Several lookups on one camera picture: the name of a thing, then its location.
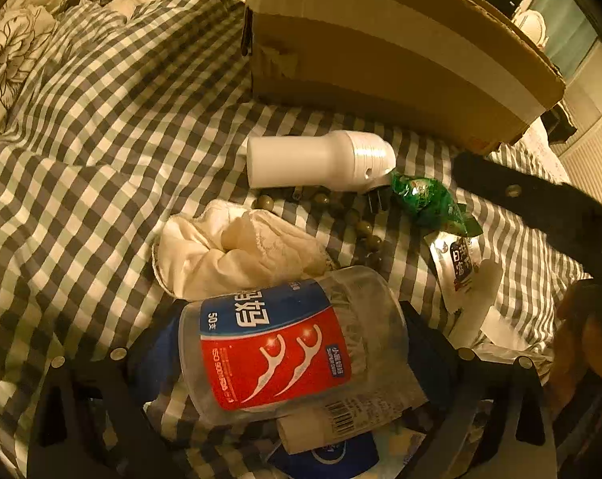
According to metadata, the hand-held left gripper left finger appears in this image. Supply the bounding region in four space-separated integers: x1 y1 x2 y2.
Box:
26 319 182 479

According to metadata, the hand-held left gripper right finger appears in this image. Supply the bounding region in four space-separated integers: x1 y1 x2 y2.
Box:
401 302 566 479

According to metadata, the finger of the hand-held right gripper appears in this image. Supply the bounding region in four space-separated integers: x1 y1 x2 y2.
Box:
453 152 602 280

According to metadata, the clear floss pick jar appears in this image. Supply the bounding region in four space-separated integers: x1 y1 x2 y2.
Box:
178 265 429 427

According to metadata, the brown bead bracelet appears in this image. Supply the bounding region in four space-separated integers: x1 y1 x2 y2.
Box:
251 187 386 270

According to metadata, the cardboard box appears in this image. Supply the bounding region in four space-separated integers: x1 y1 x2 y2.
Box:
241 0 566 155

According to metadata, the person's right hand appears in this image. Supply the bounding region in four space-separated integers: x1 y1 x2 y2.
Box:
550 282 601 410

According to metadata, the white slatted wardrobe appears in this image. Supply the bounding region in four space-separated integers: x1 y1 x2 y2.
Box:
560 125 602 195

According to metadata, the white sachet with dark label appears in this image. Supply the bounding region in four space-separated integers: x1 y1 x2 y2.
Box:
428 232 504 315

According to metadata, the green candy wrapper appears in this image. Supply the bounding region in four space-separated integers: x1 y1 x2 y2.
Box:
389 170 484 238

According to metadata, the white crumpled cloth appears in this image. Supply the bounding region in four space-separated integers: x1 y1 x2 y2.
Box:
151 200 332 300

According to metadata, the white tube with barcode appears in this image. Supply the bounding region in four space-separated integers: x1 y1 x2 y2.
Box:
276 399 366 455

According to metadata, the blue round tin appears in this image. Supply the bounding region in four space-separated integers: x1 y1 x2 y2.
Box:
268 431 381 479

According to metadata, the white oval mirror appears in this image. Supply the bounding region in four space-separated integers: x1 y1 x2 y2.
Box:
513 7 548 48

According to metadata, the narrow green curtain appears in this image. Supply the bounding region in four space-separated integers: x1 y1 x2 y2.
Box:
543 0 598 78

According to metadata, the grey checked bedsheet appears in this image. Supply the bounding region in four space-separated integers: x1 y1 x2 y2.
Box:
0 0 601 479

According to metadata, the white plug-in device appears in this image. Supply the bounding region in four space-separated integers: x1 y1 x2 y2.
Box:
246 130 397 213

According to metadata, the floral print duvet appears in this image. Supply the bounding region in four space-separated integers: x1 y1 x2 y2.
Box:
0 0 77 115

